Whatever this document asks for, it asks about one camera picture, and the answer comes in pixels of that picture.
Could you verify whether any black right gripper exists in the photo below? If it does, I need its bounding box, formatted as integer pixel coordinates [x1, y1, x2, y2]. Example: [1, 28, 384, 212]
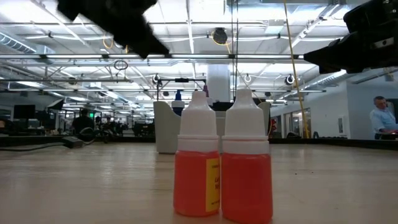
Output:
[303, 0, 398, 75]

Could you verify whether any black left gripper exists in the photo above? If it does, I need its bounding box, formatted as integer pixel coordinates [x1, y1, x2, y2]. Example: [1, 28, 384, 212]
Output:
[57, 0, 170, 59]

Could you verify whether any purple-capped food colouring bottle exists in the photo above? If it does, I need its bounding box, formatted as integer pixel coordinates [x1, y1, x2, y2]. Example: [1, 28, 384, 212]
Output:
[202, 84, 214, 107]

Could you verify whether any grey plastic bin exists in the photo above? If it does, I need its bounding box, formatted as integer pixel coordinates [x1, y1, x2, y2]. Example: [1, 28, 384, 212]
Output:
[152, 100, 272, 155]

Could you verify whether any small orange food colouring bottle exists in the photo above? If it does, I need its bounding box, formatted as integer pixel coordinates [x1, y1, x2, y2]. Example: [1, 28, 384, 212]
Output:
[173, 90, 221, 218]
[221, 88, 274, 224]

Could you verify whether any long overhead light bar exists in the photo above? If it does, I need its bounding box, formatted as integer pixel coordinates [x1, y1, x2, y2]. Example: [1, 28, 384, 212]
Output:
[0, 53, 398, 62]

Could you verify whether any person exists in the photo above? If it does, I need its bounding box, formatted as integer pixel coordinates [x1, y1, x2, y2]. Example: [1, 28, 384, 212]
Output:
[369, 95, 398, 140]
[72, 108, 95, 135]

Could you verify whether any white pillar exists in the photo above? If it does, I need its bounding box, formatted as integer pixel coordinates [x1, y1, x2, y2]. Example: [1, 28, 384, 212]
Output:
[206, 64, 231, 103]

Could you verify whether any yellow hanging cable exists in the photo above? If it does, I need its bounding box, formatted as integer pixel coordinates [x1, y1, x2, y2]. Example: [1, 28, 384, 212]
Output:
[282, 0, 310, 139]

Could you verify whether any black cord reel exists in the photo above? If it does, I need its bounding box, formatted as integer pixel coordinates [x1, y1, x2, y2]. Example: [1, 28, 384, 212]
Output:
[212, 27, 229, 45]

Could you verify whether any black aluminium table frame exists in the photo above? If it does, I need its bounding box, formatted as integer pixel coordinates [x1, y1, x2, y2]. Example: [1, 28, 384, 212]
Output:
[0, 134, 398, 151]

